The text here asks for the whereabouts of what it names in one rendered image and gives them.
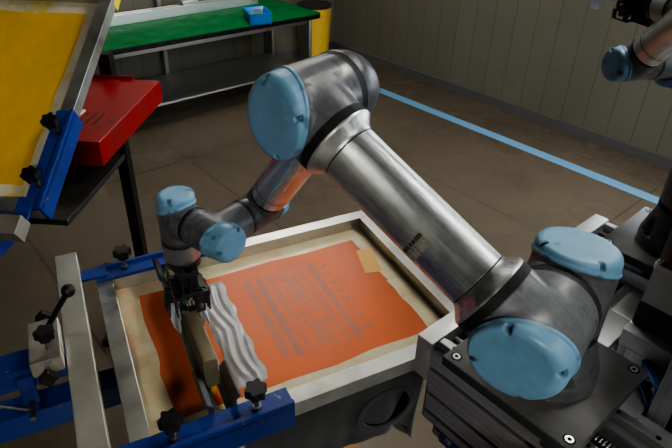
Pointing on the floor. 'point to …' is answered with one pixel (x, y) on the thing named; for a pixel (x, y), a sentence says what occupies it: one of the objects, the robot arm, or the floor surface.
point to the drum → (319, 24)
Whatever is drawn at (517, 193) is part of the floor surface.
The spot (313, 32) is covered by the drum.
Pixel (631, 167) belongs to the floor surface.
